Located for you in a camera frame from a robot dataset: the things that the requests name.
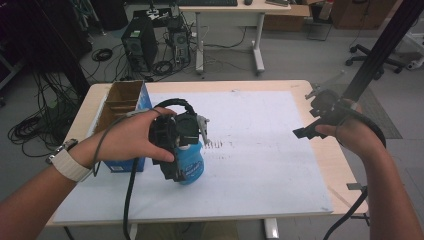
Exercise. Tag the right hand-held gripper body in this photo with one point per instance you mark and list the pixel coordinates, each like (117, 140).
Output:
(325, 106)

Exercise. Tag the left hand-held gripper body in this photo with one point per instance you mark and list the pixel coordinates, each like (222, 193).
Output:
(173, 130)

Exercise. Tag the blue plastic bottle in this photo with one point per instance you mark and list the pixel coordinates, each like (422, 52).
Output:
(193, 165)

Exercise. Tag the blue cardboard box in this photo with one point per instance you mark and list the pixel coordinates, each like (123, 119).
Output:
(121, 95)

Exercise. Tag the person's right hand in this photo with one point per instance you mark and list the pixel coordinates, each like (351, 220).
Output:
(360, 136)

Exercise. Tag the person's left hand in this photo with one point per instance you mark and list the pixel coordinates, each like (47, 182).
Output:
(126, 140)

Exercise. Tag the black office chair base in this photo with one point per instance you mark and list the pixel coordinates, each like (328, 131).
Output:
(366, 55)

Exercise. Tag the dark grey floor mat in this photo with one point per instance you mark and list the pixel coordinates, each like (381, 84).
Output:
(380, 101)

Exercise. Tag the black metal stand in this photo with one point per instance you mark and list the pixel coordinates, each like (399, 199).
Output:
(383, 43)

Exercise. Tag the white board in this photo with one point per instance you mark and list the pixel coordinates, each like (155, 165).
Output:
(260, 160)

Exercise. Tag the brown wooden cabinet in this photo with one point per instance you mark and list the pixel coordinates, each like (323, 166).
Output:
(360, 15)

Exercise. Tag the brown cardboard box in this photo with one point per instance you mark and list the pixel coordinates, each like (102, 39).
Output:
(286, 21)

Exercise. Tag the grey metal clamp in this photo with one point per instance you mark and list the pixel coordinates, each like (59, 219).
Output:
(354, 186)

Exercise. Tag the grey computer tower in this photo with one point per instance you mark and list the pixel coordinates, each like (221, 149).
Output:
(180, 41)

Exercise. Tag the black computer tower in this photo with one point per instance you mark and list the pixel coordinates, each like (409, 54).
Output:
(138, 43)

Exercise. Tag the white band wristwatch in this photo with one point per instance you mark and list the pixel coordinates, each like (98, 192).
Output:
(70, 165)

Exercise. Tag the white table leg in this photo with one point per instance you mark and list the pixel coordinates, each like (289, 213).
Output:
(133, 232)
(271, 230)

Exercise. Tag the dark computer mouse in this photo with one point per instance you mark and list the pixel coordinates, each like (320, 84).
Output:
(248, 1)

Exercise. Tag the white desk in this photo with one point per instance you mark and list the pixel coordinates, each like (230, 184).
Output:
(233, 8)

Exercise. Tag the black keyboard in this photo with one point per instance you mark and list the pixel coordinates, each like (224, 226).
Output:
(206, 2)

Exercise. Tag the dark curtain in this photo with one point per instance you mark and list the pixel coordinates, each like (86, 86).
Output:
(43, 40)

